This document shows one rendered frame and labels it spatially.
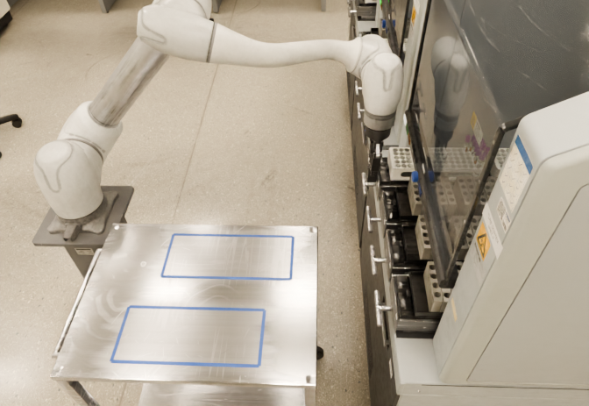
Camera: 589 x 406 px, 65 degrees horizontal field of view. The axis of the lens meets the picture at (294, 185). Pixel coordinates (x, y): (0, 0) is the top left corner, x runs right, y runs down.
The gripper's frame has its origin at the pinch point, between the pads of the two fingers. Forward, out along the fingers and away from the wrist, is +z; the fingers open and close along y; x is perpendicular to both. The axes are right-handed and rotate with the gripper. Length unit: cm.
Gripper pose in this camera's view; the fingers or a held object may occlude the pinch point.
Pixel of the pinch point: (372, 173)
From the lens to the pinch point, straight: 152.3
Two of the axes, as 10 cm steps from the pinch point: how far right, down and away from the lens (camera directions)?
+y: 0.4, -7.1, 7.0
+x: -10.0, -0.1, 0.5
